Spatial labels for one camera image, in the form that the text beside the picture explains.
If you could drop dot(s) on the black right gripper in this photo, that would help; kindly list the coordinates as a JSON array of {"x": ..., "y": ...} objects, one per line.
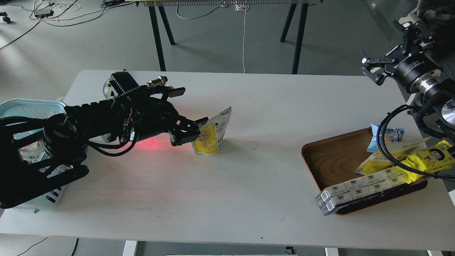
[{"x": 410, "y": 62}]

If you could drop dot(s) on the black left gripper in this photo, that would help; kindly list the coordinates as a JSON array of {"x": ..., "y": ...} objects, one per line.
[{"x": 148, "y": 111}]

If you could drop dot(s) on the yellow white snack pouch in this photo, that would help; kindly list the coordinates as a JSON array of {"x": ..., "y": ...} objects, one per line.
[{"x": 212, "y": 133}]

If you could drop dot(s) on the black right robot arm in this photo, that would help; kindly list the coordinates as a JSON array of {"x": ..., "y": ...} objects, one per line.
[{"x": 435, "y": 114}]

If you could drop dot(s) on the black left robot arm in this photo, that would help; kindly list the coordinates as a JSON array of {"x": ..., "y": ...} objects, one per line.
[{"x": 66, "y": 137}]

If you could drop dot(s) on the blue snack packet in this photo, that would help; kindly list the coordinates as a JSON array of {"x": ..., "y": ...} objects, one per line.
[{"x": 392, "y": 135}]

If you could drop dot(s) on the yellow cream snack pouch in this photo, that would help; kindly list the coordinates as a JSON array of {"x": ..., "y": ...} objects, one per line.
[{"x": 377, "y": 162}]

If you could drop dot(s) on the yellow cartoon snack bag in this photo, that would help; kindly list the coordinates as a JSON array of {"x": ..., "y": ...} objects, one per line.
[{"x": 432, "y": 159}]

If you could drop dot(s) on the white boxed snack row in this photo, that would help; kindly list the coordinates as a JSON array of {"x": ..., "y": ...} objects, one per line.
[
  {"x": 372, "y": 178},
  {"x": 338, "y": 196}
]

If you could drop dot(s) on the light blue plastic basket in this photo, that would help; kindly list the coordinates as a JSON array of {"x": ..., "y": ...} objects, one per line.
[{"x": 41, "y": 109}]

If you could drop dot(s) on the brown wooden tray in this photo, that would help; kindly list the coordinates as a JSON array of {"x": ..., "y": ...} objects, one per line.
[{"x": 334, "y": 160}]

